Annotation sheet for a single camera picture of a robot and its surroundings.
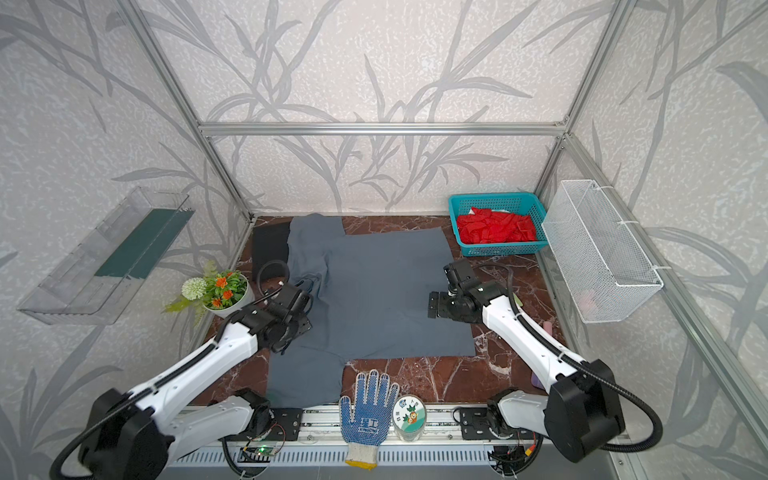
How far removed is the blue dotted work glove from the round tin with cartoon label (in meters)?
0.06

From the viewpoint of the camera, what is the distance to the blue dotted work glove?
706mm

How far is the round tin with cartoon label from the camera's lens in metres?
0.68
